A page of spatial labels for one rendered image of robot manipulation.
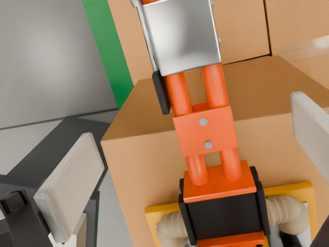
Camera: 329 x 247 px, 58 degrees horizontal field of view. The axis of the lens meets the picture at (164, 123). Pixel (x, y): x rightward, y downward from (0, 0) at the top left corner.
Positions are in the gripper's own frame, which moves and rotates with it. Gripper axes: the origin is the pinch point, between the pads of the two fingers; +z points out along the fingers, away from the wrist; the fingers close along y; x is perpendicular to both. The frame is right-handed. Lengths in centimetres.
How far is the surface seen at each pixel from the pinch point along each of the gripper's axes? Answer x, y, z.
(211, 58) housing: 2.3, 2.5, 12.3
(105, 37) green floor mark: 0, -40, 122
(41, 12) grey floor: 17, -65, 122
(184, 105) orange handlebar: -2.1, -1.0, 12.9
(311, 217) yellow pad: -30.3, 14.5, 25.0
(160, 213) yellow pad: -25.2, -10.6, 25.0
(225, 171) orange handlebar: -11.1, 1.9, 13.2
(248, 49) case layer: -9, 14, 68
